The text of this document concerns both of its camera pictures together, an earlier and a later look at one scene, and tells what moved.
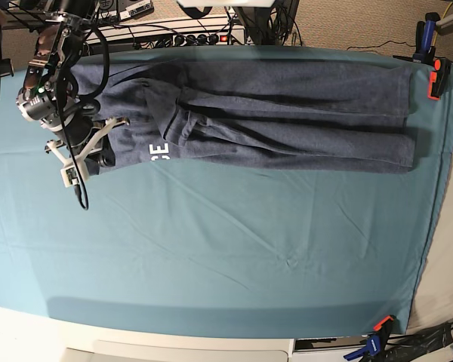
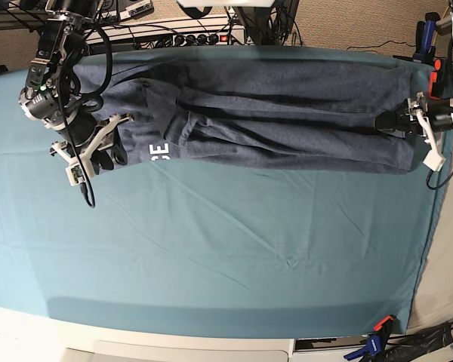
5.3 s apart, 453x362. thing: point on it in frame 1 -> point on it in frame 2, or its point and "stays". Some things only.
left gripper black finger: (106, 157) -> (119, 152)
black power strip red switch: (209, 39) stays
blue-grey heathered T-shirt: (344, 116) stays
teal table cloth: (221, 251) stays
